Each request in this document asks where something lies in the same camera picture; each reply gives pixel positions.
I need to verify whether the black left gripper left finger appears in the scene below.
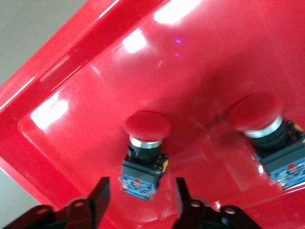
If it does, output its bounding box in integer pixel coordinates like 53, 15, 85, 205
3, 176, 112, 229

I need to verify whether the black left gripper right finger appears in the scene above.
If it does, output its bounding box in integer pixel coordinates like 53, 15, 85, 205
171, 177, 264, 229

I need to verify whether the red push button switch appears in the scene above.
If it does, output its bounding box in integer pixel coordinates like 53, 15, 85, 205
118, 111, 172, 202
228, 93, 305, 191

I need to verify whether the red plastic tray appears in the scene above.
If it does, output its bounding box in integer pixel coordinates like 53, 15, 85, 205
0, 0, 305, 229

